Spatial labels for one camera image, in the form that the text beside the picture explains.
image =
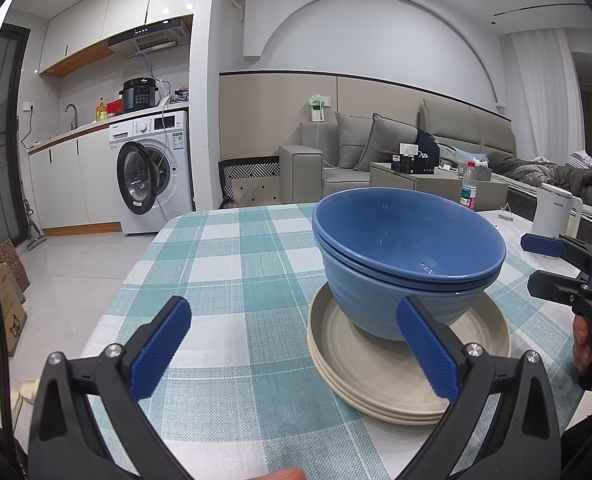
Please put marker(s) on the grey tissue box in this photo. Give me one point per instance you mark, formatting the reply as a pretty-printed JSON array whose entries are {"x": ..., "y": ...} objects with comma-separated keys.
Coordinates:
[{"x": 484, "y": 170}]

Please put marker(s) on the patterned brown box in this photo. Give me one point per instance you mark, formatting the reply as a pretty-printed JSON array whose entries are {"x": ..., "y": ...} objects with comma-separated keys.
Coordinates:
[{"x": 8, "y": 265}]

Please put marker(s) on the white kitchen base cabinets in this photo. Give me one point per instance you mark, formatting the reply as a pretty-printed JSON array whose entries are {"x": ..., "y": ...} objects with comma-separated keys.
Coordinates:
[{"x": 76, "y": 185}]

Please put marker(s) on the small white box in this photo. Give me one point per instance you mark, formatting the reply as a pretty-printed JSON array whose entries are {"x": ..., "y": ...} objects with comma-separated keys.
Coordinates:
[{"x": 408, "y": 149}]

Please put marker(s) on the white electric kettle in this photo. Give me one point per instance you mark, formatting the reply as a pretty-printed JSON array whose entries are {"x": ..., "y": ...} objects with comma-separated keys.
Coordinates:
[{"x": 550, "y": 210}]

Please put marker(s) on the person's left hand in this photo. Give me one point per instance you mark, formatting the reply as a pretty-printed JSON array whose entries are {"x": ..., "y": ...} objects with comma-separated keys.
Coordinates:
[{"x": 286, "y": 475}]

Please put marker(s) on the grey cushion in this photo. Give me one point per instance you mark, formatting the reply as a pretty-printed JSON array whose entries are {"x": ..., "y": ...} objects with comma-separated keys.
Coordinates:
[
  {"x": 385, "y": 142},
  {"x": 351, "y": 140}
]

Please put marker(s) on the wall socket with green charger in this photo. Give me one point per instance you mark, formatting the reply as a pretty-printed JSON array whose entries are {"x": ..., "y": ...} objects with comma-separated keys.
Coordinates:
[{"x": 318, "y": 110}]

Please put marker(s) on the brown cardboard box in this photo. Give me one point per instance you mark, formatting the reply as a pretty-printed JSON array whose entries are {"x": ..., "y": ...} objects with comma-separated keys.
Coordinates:
[{"x": 6, "y": 315}]

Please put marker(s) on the teal plaid tablecloth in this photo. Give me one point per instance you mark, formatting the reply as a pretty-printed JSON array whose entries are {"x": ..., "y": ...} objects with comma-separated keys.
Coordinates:
[{"x": 226, "y": 285}]

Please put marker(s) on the grey sofa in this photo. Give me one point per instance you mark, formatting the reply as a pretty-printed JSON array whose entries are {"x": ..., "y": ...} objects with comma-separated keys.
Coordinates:
[{"x": 301, "y": 175}]

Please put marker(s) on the grey bedside cabinet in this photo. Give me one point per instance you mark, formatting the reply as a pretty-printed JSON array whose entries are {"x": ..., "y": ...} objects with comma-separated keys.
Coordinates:
[{"x": 390, "y": 180}]

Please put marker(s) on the white wall outlet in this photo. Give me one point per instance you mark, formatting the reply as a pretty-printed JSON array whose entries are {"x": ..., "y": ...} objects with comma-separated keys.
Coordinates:
[{"x": 29, "y": 107}]

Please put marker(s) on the dark glass door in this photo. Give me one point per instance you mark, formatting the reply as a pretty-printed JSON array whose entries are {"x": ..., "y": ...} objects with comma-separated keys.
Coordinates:
[{"x": 6, "y": 160}]

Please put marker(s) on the clear water bottle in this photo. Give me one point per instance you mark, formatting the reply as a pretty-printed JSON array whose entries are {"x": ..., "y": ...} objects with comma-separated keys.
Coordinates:
[{"x": 468, "y": 190}]

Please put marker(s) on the striped pillow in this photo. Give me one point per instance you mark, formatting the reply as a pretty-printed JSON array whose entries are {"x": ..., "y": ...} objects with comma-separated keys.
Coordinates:
[{"x": 583, "y": 161}]

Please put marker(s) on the small clear stand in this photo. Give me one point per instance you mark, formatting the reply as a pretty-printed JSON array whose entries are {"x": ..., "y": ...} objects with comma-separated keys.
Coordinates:
[{"x": 504, "y": 213}]

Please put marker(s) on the black pressure cooker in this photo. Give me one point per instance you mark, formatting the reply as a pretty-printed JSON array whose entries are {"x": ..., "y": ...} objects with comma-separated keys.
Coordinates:
[{"x": 138, "y": 95}]

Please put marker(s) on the black and white rug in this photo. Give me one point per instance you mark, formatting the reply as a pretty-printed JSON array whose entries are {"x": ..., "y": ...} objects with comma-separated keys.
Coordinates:
[{"x": 248, "y": 170}]

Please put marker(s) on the grey blanket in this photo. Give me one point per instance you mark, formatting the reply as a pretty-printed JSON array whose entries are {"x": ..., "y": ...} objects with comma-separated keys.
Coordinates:
[{"x": 540, "y": 175}]

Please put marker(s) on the white sheer curtain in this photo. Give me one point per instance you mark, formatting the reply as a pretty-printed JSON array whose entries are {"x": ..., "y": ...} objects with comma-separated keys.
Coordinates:
[{"x": 540, "y": 95}]

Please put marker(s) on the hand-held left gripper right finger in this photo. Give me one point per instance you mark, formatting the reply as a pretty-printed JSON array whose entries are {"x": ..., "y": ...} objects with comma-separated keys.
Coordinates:
[{"x": 428, "y": 350}]

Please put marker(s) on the range hood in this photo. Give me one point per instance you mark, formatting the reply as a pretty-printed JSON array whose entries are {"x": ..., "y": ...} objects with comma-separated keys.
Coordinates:
[{"x": 151, "y": 40}]

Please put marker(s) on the beige upholstered headboard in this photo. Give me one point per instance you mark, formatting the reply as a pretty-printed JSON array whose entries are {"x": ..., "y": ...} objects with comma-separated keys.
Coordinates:
[{"x": 470, "y": 130}]

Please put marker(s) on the white washing machine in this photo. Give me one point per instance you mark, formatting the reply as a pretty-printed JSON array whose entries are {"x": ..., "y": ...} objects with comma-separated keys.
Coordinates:
[{"x": 181, "y": 185}]

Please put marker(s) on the person's right hand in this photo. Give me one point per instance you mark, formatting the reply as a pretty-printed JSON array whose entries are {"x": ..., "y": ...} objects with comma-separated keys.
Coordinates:
[{"x": 583, "y": 345}]

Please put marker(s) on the curved kitchen faucet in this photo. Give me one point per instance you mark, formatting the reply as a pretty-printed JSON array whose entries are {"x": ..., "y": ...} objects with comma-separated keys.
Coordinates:
[{"x": 71, "y": 107}]

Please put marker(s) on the grey floor mop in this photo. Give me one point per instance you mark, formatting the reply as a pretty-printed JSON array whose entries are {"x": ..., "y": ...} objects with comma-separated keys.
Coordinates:
[{"x": 35, "y": 235}]

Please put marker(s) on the white wall cabinets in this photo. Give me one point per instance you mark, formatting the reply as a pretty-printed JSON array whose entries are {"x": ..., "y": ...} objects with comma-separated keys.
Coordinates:
[{"x": 86, "y": 20}]

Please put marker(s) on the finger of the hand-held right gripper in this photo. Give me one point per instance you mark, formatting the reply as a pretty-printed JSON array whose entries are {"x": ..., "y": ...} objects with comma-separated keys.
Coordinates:
[
  {"x": 543, "y": 244},
  {"x": 555, "y": 286}
]

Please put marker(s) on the red box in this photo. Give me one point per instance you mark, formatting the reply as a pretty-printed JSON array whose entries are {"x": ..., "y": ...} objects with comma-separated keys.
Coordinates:
[{"x": 114, "y": 107}]

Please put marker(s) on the black box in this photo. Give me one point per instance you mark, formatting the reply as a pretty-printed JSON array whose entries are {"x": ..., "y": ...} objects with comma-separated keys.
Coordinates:
[{"x": 413, "y": 165}]

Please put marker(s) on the yellow bottle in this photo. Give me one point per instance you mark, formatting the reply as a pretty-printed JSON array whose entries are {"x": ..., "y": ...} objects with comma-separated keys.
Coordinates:
[{"x": 101, "y": 111}]

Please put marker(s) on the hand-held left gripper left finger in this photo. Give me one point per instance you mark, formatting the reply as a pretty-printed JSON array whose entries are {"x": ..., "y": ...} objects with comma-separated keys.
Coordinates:
[{"x": 161, "y": 345}]

